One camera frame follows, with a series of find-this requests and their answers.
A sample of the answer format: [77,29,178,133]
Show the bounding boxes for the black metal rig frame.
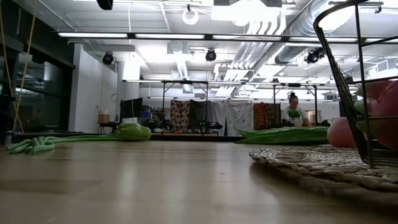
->
[11,131,245,143]

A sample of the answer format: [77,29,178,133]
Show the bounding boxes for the green long beans bundle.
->
[5,133,150,156]

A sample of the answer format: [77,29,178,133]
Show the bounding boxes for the dark grey hanging cloth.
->
[189,100,208,131]

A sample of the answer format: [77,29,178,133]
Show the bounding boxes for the wire produce basket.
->
[313,0,398,169]

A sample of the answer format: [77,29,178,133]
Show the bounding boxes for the black computer monitor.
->
[119,97,144,124]

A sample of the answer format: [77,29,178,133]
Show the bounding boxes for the white hanging ring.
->
[182,7,200,26]

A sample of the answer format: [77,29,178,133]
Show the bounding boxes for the black background rig frame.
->
[123,79,320,136]

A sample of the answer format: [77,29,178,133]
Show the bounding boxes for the light grey hanging cloth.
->
[206,100,228,136]

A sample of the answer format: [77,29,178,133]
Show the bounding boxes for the black background robot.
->
[198,117,223,135]

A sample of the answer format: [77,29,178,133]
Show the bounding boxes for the pink dragon fruit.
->
[354,91,398,151]

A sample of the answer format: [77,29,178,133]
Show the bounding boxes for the pink round fruit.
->
[326,116,358,149]

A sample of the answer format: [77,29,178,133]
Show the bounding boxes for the yellow cable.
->
[0,0,37,134]

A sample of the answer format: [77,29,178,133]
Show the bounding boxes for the brown patterned hanging cloth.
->
[170,99,191,132]

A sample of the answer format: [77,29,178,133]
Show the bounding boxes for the orange mandala hanging cloth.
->
[253,102,282,131]

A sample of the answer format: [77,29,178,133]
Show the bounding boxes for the white floral hanging cloth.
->
[225,100,254,137]

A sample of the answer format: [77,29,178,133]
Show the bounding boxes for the long ceiling light strip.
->
[57,31,398,44]

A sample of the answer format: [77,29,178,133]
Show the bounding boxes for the silver ventilation duct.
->
[275,0,330,65]

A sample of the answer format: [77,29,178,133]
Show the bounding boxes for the green bell pepper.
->
[116,122,152,142]

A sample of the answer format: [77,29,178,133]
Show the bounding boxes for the green leafy vegetable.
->
[234,125,330,146]

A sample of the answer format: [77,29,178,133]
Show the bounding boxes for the person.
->
[280,91,313,128]

